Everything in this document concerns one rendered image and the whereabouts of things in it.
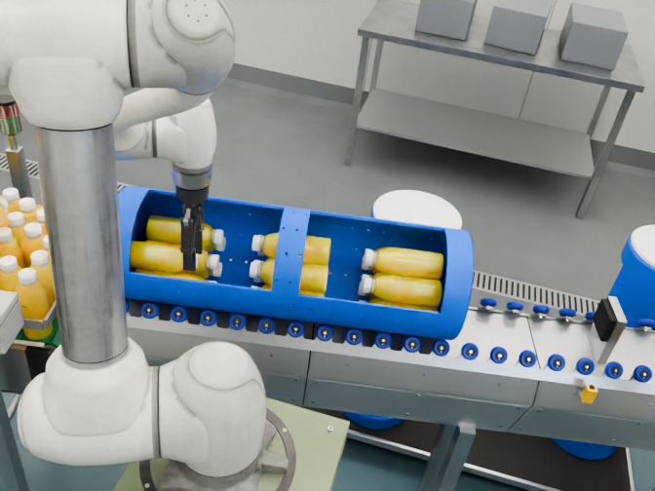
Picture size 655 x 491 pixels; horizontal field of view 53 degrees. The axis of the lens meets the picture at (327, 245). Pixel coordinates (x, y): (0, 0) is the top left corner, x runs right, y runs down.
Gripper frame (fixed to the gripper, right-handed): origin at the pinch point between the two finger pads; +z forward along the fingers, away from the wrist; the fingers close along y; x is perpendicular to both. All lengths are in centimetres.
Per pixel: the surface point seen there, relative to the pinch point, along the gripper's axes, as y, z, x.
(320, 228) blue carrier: 18.8, 1.3, -30.2
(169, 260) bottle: -2.6, 1.6, 5.2
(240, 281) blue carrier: 10.5, 16.5, -10.5
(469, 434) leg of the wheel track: -4, 50, -81
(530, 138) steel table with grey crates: 266, 84, -158
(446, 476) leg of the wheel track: -4, 72, -79
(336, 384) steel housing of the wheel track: -8, 32, -40
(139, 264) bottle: -3.2, 3.6, 12.3
